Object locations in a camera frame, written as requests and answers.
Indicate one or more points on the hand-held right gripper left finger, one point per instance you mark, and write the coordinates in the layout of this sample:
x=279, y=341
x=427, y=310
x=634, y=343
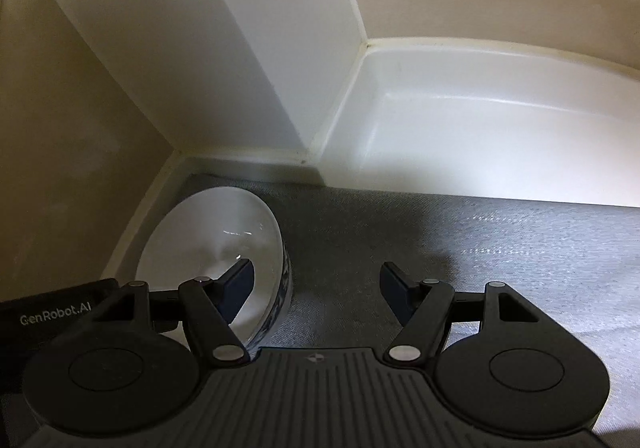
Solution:
x=240, y=288

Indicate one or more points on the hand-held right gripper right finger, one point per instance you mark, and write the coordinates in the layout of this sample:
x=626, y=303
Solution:
x=392, y=285

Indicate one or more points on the white bowl blue pattern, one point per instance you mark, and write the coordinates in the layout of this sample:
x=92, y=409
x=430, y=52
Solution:
x=210, y=228

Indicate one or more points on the grey mat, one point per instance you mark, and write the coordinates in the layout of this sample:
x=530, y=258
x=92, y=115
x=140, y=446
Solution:
x=450, y=238

